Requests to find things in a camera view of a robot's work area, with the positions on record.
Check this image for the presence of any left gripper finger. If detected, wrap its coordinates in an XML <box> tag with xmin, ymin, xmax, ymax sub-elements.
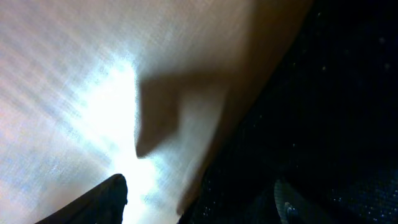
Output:
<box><xmin>36</xmin><ymin>174</ymin><xmax>128</xmax><ymax>224</ymax></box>

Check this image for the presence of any black sparkly velvet skirt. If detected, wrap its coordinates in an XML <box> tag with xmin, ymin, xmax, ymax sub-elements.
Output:
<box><xmin>180</xmin><ymin>0</ymin><xmax>397</xmax><ymax>223</ymax></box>

